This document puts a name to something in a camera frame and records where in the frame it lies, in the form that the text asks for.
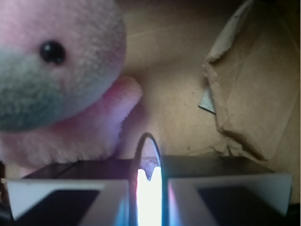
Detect pink plush bunny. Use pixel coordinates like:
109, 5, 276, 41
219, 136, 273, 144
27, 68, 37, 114
0, 0, 142, 172

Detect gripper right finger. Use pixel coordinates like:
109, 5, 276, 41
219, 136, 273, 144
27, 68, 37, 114
161, 155, 301, 226

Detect brown paper bag bin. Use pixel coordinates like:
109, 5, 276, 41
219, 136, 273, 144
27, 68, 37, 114
0, 0, 301, 179

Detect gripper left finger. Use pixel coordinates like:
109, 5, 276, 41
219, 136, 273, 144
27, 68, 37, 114
0, 159, 137, 226

